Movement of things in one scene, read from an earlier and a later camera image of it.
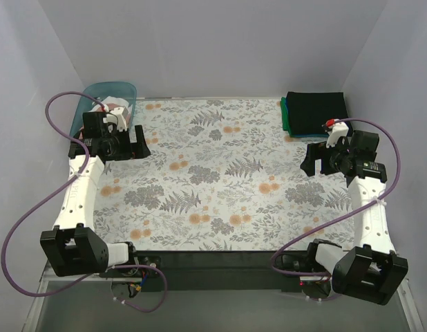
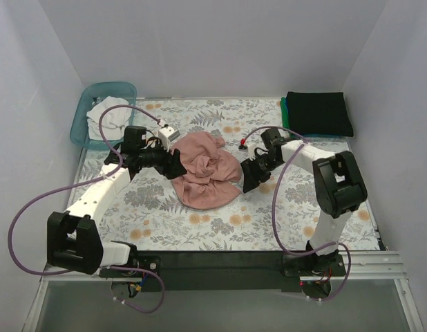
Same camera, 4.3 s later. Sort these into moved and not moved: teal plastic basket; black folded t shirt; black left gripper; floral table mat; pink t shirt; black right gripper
Moved: black right gripper; pink t shirt; black left gripper
Not moved: black folded t shirt; floral table mat; teal plastic basket
